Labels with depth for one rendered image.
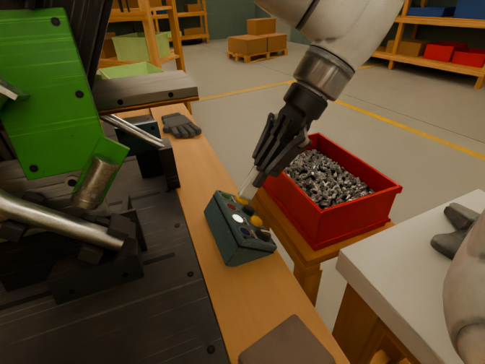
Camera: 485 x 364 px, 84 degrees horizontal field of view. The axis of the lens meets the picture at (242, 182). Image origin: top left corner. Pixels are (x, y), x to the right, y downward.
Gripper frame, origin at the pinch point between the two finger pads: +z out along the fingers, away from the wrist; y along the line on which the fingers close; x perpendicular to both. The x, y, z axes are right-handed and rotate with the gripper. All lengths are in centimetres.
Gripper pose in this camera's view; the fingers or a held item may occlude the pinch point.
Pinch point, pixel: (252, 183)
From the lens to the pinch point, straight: 54.5
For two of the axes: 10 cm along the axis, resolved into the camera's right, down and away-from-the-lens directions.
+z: -5.0, 8.1, 3.1
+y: -3.6, -5.2, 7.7
